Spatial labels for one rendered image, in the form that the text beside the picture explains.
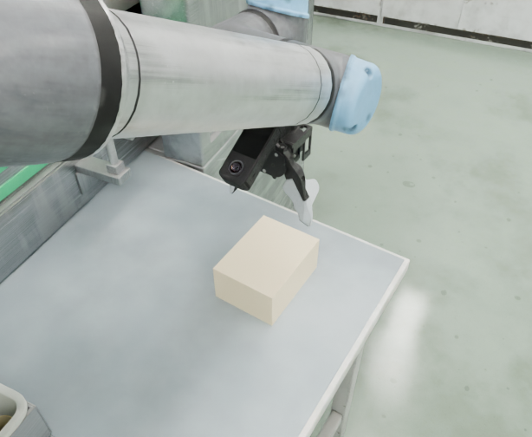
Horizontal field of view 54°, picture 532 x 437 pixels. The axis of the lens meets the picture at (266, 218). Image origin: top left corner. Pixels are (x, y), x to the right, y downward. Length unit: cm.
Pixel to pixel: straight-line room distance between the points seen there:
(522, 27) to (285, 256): 309
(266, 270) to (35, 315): 41
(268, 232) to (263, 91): 58
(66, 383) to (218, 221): 43
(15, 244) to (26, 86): 83
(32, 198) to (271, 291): 48
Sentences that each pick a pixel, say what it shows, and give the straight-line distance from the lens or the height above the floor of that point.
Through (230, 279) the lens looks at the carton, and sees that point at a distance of 89.
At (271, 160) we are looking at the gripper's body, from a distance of 77.
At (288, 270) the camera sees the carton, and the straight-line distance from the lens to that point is 89.
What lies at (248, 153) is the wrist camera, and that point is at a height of 107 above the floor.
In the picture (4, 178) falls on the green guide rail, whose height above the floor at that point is 92.
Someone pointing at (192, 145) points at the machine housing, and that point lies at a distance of 121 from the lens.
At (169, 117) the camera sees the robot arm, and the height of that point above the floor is 132.
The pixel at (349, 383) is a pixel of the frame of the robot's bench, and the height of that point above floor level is 36.
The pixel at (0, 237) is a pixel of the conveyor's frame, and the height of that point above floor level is 84.
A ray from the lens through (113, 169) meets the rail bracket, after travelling 106.
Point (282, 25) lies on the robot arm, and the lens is 65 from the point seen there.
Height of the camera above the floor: 149
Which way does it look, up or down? 43 degrees down
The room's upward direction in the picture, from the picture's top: straight up
